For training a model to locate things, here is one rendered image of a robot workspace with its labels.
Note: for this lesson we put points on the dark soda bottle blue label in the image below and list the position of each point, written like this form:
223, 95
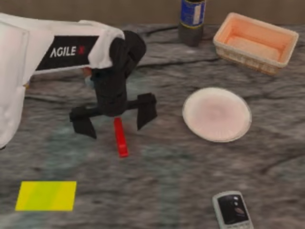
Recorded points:
191, 21

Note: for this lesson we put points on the white round plate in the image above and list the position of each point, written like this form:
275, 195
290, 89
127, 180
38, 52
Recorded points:
216, 114

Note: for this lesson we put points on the pink woven basket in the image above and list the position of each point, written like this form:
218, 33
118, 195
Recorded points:
256, 43

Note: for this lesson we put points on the silver and black phone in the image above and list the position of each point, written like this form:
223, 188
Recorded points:
232, 211

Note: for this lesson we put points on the grey wrinkled table cloth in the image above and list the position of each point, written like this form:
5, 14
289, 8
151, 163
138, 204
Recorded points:
166, 167

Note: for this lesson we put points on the yellow green card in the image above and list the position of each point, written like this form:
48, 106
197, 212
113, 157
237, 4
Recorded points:
46, 196

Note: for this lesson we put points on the red rectangular block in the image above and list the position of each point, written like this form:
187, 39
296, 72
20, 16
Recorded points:
120, 138

